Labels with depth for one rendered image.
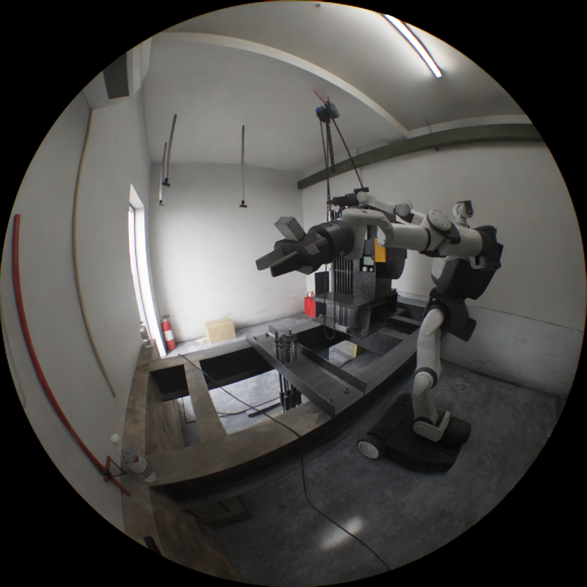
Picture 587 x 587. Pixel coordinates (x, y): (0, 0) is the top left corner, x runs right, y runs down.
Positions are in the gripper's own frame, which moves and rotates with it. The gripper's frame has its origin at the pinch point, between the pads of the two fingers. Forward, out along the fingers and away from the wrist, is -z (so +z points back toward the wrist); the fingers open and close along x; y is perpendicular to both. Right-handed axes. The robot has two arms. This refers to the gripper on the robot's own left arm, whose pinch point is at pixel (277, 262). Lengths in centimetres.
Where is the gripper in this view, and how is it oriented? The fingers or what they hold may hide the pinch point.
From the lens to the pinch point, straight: 36.6
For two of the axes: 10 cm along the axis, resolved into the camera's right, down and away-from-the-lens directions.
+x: -6.0, -3.1, 7.4
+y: -1.7, -8.5, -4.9
